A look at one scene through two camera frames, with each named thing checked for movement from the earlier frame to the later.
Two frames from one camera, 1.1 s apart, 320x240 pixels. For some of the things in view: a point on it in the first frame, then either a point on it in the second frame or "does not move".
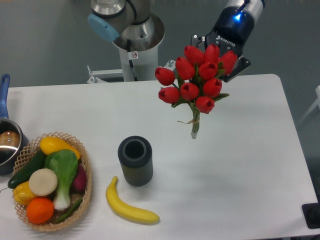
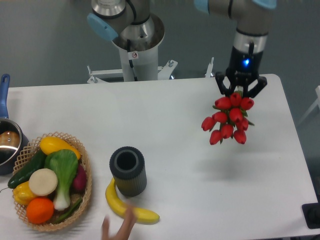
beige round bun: [43, 182] does not move
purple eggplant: [79, 182] does not move
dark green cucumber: [36, 162] does not move
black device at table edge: [311, 213] does not move
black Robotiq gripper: [234, 28] -> [244, 67]
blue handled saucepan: [12, 142] does not move
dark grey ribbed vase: [135, 155] -> [128, 165]
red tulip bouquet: [196, 80] -> [230, 121]
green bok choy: [63, 164] does not move
